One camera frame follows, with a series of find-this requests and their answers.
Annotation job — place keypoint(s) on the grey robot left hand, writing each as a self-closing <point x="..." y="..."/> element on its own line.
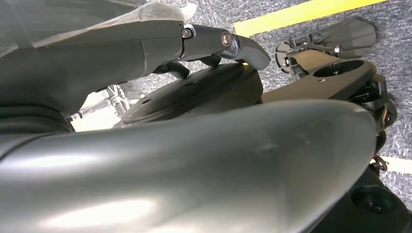
<point x="199" y="167"/>

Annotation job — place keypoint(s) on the black round robot joint disc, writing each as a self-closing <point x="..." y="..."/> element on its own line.
<point x="199" y="93"/>

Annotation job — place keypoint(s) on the black robot leg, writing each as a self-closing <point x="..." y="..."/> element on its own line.
<point x="331" y="82"/>

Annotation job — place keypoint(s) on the clear plastic film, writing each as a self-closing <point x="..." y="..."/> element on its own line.
<point x="154" y="11"/>

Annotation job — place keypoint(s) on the ribbed grey left arm sleeve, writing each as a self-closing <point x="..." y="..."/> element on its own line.
<point x="32" y="120"/>

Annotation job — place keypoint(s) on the yellow floor tape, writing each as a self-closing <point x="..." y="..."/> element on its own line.
<point x="289" y="17"/>
<point x="396" y="164"/>

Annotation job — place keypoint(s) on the black robot joint housing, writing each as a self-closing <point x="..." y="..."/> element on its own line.
<point x="370" y="205"/>

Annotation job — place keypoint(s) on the black robot foot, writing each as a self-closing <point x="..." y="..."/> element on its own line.
<point x="351" y="37"/>

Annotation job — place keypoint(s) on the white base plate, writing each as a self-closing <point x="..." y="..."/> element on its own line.
<point x="96" y="122"/>

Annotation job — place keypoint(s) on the chrome metal rod frame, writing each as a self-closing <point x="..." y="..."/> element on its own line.
<point x="96" y="107"/>

